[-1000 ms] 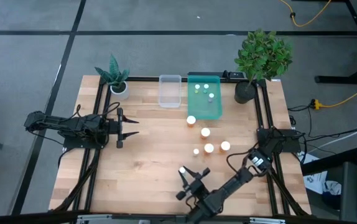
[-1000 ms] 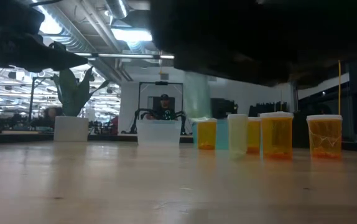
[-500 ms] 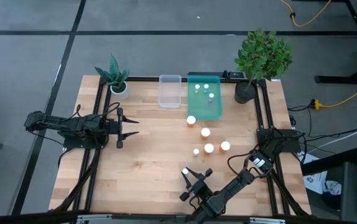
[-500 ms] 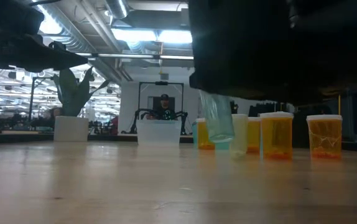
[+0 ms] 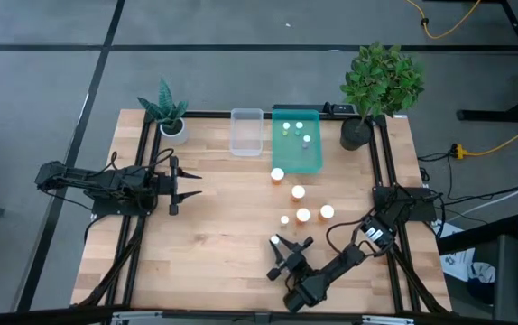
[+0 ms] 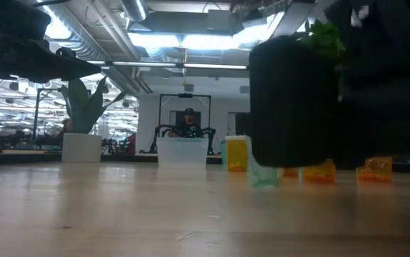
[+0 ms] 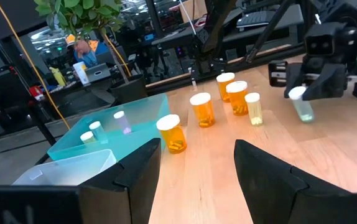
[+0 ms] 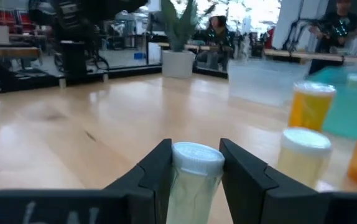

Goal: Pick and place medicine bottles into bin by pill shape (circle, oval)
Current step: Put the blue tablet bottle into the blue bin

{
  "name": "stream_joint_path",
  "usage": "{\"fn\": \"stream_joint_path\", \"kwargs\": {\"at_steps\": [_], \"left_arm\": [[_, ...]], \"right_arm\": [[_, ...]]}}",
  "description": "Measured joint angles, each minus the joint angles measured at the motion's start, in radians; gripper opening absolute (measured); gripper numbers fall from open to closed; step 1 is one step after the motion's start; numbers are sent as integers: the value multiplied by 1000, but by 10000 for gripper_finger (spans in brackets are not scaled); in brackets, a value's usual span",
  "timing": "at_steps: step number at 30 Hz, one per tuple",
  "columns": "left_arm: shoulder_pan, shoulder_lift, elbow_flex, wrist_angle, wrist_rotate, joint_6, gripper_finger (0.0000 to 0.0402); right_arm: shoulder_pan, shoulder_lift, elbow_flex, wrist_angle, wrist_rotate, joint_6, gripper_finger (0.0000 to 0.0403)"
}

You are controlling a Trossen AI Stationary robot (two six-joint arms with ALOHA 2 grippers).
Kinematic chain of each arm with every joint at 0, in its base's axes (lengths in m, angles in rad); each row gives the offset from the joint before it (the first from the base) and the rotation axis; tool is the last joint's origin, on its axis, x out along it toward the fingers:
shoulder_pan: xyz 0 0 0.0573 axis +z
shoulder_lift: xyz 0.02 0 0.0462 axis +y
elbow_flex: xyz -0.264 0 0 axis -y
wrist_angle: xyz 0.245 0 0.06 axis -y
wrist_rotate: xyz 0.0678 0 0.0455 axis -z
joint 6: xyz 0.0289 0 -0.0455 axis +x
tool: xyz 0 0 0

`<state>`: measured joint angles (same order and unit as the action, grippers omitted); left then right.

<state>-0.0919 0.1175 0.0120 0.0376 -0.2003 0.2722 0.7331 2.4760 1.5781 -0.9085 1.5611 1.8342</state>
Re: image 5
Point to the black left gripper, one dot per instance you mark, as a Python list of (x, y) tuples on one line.
[(174, 185)]

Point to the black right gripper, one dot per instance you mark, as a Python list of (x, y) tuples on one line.
[(296, 264)]

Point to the small yellow pill bottle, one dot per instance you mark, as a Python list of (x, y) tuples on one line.
[(284, 220)]

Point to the large orange pill bottle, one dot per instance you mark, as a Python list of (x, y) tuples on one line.
[(327, 211), (277, 174), (298, 192), (303, 215)]

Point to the small yellow-green pill bottle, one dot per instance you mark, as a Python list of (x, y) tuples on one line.
[(286, 126)]

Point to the small purple pill bottle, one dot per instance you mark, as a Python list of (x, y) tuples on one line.
[(306, 138)]

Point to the small teal pill bottle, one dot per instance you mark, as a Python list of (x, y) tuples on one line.
[(299, 125)]

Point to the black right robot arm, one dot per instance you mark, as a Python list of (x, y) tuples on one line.
[(331, 275)]

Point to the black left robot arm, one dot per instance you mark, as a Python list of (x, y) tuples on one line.
[(83, 180)]

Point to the clear plastic bin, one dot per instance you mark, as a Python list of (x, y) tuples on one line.
[(246, 135)]

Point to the teal plastic bin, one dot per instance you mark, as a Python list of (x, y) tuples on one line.
[(296, 158)]

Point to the snake plant in white pot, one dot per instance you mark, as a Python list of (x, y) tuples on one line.
[(169, 113)]

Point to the black power box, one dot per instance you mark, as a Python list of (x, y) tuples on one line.
[(340, 108)]

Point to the white bag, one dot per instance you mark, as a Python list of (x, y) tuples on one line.
[(455, 264)]

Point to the leafy plant in black pot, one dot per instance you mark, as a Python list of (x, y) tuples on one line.
[(381, 81)]

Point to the black desk leg stand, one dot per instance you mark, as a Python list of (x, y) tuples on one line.
[(498, 116)]

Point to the black aluminium extrusion frame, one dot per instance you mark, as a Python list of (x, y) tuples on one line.
[(223, 314)]

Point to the silver metal bracket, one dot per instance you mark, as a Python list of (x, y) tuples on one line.
[(128, 318), (387, 320)]

